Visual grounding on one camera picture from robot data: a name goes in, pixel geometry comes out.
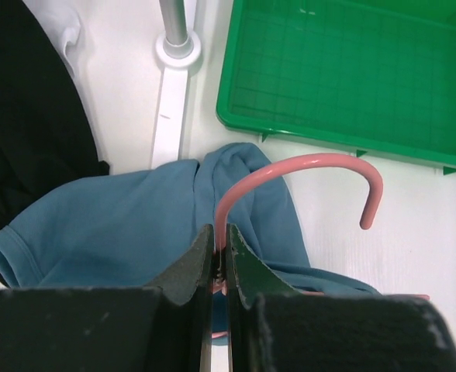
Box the green plastic tray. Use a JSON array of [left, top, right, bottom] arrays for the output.
[[216, 1, 456, 174]]

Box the black tank top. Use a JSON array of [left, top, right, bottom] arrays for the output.
[[0, 1, 109, 230]]

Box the pink hanger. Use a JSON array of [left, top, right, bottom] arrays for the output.
[[209, 152, 430, 342]]

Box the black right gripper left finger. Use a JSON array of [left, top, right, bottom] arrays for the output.
[[0, 225, 214, 371]]

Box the metal clothes rack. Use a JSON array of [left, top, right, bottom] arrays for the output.
[[150, 0, 202, 168]]

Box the blue tank top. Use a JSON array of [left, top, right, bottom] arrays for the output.
[[0, 143, 373, 295]]

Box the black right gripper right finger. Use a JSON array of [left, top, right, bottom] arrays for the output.
[[226, 226, 456, 371]]

